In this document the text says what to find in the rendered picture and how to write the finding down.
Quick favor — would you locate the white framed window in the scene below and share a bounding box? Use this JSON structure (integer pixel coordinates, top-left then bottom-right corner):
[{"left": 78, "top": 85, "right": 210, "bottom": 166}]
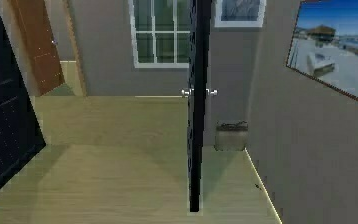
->
[{"left": 128, "top": 0, "right": 192, "bottom": 69}]

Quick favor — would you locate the white framed picture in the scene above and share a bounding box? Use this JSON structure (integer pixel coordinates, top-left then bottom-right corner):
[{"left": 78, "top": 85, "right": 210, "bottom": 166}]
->
[{"left": 214, "top": 0, "right": 267, "bottom": 28}]

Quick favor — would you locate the brown room door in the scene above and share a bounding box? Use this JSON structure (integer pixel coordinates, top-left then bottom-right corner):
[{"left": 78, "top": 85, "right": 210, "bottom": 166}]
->
[{"left": 8, "top": 0, "right": 66, "bottom": 96}]

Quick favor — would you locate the grey waste bin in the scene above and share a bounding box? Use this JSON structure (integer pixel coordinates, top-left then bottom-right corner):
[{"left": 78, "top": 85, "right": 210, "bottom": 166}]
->
[{"left": 214, "top": 121, "right": 249, "bottom": 152}]

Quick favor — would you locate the brown framed seaside picture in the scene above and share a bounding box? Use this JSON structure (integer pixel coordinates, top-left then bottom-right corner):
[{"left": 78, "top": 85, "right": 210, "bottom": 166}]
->
[{"left": 285, "top": 0, "right": 358, "bottom": 106}]

